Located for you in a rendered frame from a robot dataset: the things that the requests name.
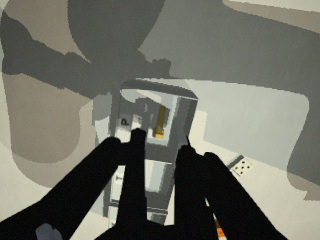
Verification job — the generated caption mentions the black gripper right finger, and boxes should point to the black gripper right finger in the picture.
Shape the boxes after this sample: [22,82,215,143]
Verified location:
[169,117,288,240]

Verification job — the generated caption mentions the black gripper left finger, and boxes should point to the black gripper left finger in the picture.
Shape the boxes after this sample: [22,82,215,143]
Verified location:
[0,112,151,240]

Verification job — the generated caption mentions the white domino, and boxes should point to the white domino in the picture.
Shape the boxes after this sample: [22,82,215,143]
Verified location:
[228,156,253,180]

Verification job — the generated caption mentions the grey three-compartment bin rack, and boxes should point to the grey three-compartment bin rack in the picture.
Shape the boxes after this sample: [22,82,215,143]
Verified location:
[107,79,199,229]

